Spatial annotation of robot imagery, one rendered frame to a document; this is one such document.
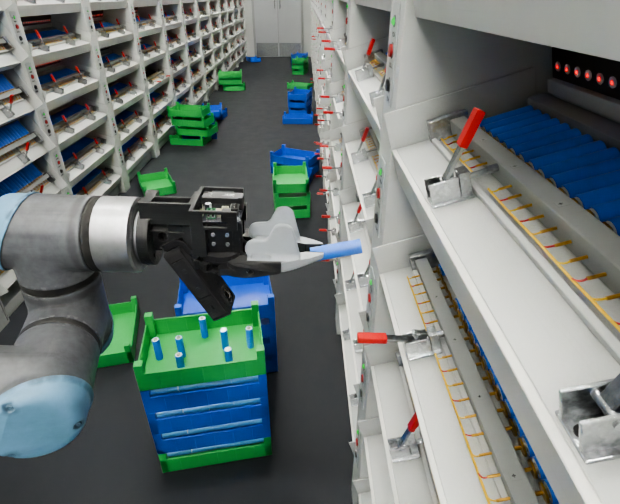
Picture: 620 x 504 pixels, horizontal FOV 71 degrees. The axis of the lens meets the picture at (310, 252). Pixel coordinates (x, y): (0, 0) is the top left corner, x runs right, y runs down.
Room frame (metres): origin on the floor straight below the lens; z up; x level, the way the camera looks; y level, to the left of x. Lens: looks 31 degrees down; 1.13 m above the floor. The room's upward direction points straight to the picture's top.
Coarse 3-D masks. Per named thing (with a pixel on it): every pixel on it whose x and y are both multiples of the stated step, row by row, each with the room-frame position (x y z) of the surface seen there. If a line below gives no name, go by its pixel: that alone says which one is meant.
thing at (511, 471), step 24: (432, 288) 0.48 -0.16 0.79; (456, 336) 0.38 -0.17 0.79; (456, 360) 0.35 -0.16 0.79; (456, 384) 0.33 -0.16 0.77; (480, 384) 0.31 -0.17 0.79; (480, 408) 0.28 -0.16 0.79; (480, 432) 0.27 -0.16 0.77; (504, 432) 0.25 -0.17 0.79; (480, 456) 0.24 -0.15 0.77; (504, 456) 0.23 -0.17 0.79; (480, 480) 0.22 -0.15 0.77; (504, 480) 0.21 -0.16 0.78; (528, 480) 0.21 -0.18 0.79
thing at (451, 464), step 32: (384, 256) 0.58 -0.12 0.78; (416, 256) 0.56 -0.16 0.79; (384, 288) 0.54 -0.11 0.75; (416, 288) 0.52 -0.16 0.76; (448, 288) 0.50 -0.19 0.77; (416, 320) 0.45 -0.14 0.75; (416, 384) 0.35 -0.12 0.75; (448, 384) 0.34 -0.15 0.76; (448, 416) 0.30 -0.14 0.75; (448, 448) 0.26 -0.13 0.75; (480, 448) 0.26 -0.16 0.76; (448, 480) 0.23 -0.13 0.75
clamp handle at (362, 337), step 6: (360, 336) 0.40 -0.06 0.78; (366, 336) 0.40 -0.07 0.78; (372, 336) 0.40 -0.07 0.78; (378, 336) 0.40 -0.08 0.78; (384, 336) 0.40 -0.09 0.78; (390, 336) 0.40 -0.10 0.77; (396, 336) 0.40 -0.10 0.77; (402, 336) 0.40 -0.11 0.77; (408, 336) 0.40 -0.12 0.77; (414, 336) 0.39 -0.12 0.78; (360, 342) 0.39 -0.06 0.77; (366, 342) 0.39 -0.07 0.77; (372, 342) 0.39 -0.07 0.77; (378, 342) 0.39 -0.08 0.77; (384, 342) 0.39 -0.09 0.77; (402, 342) 0.39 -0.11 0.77; (408, 342) 0.39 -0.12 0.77
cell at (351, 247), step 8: (352, 240) 0.46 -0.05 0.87; (312, 248) 0.46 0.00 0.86; (320, 248) 0.46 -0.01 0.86; (328, 248) 0.46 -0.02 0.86; (336, 248) 0.46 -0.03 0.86; (344, 248) 0.46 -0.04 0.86; (352, 248) 0.46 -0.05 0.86; (360, 248) 0.45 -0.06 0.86; (328, 256) 0.45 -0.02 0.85; (336, 256) 0.45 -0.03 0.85
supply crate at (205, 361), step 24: (240, 312) 0.95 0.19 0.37; (144, 336) 0.85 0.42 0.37; (168, 336) 0.90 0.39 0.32; (192, 336) 0.90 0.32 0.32; (216, 336) 0.90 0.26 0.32; (240, 336) 0.90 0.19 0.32; (144, 360) 0.80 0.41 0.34; (168, 360) 0.81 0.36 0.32; (192, 360) 0.81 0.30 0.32; (216, 360) 0.81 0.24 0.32; (240, 360) 0.76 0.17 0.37; (264, 360) 0.77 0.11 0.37; (144, 384) 0.72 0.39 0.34; (168, 384) 0.73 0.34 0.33
